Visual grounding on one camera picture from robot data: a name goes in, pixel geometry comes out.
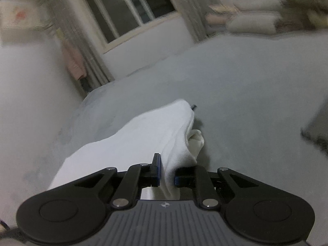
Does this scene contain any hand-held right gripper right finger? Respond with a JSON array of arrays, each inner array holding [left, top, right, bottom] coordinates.
[[175, 166, 260, 210]]

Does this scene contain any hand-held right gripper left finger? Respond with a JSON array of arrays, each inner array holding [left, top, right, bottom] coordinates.
[[72, 153, 162, 210]]

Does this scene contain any white printed sweatshirt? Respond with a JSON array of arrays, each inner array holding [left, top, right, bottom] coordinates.
[[49, 99, 205, 202]]

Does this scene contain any grey bed blanket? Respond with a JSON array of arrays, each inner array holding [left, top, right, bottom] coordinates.
[[0, 29, 328, 246]]

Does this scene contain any grey star curtain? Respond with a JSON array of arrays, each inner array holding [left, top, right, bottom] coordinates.
[[159, 0, 213, 44], [38, 0, 114, 93]]

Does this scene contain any thick grey quilt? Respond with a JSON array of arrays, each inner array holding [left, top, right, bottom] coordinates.
[[227, 14, 280, 34]]

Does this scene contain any blue-grey hanging garment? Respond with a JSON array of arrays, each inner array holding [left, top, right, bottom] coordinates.
[[79, 77, 91, 93]]

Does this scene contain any window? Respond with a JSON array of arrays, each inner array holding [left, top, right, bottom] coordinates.
[[75, 0, 180, 54]]

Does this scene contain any pink hanging garment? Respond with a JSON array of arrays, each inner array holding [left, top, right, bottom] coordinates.
[[61, 38, 86, 80]]

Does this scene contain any white wall unit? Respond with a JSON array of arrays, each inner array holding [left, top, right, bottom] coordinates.
[[0, 0, 41, 41]]

